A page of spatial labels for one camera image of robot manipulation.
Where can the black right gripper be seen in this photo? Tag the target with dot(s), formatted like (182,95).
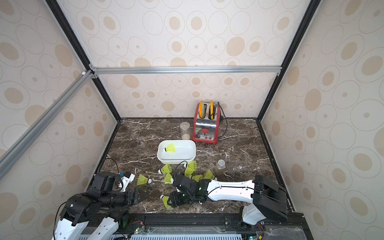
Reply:
(178,196)

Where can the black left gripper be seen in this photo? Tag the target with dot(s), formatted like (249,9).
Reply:
(132,199)

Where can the green shuttlecock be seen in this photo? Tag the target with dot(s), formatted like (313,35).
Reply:
(165,199)
(168,179)
(189,171)
(142,180)
(171,148)
(191,165)
(197,178)
(209,176)
(166,169)

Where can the white plastic storage box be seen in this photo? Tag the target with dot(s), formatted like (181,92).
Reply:
(185,151)

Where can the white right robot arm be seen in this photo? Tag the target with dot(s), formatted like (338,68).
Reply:
(267,200)

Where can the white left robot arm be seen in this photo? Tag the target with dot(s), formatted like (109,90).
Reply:
(81,208)

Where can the small jar with grey lid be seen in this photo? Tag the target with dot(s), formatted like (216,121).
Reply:
(220,167)

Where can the clear jar with white lid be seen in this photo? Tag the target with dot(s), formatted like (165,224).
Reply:
(185,129)

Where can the red silver toaster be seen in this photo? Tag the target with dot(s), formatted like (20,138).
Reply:
(206,122)

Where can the silver aluminium crossbar back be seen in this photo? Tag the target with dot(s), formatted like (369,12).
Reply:
(189,70)

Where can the silver aluminium crossbar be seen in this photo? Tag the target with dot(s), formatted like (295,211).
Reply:
(189,70)
(13,154)

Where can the silver aluminium crossbar left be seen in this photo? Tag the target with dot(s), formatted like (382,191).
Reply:
(13,154)

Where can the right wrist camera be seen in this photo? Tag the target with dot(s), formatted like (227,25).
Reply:
(185,184)

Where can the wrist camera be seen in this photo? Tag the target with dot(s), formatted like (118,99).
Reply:
(185,184)
(106,182)

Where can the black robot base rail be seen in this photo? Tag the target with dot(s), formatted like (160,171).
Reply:
(208,227)

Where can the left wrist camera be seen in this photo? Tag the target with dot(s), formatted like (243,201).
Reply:
(106,182)

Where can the black corner frame post left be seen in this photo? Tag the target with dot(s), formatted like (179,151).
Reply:
(55,8)

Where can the black corner frame post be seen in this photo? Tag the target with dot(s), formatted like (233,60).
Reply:
(55,8)
(303,26)

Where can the black corner frame post right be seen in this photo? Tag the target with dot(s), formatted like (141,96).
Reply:
(303,26)

